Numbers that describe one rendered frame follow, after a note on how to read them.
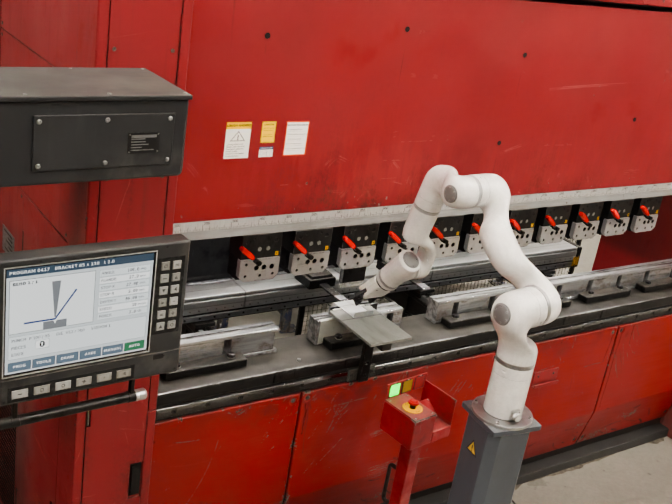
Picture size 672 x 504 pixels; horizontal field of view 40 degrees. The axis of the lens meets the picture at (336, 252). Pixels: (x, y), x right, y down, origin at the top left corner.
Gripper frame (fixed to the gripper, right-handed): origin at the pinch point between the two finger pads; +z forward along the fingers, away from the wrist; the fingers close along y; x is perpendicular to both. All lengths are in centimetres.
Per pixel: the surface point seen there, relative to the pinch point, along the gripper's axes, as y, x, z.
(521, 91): -60, -52, -55
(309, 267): 23.3, -11.4, -7.8
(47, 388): 132, 28, -50
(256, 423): 43, 30, 25
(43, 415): 132, 32, -42
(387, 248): -9.6, -14.0, -10.7
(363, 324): 3.4, 9.0, 1.1
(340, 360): 11.3, 17.7, 10.6
